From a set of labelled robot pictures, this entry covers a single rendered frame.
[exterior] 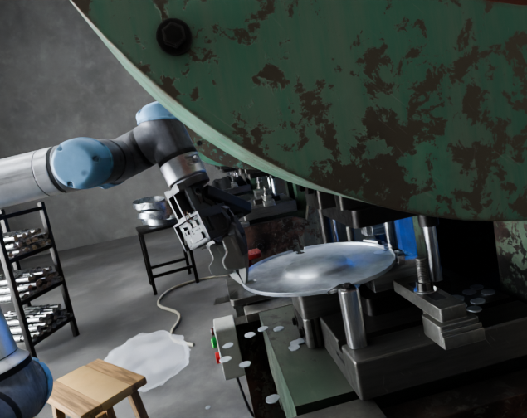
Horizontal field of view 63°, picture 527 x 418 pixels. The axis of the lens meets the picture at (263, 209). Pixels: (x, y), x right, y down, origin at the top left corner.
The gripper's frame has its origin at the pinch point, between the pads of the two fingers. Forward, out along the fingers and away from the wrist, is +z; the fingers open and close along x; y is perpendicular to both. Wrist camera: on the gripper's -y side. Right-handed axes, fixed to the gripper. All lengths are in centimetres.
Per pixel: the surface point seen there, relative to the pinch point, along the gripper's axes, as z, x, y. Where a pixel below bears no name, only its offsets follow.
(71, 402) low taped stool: 16, -97, -4
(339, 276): 6.9, 15.8, -4.3
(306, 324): 12.6, 6.2, -2.5
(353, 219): -0.9, 22.1, -6.1
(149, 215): -63, -226, -174
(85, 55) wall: -390, -454, -384
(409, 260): 10.1, 24.3, -13.9
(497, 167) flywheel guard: -2, 49, 22
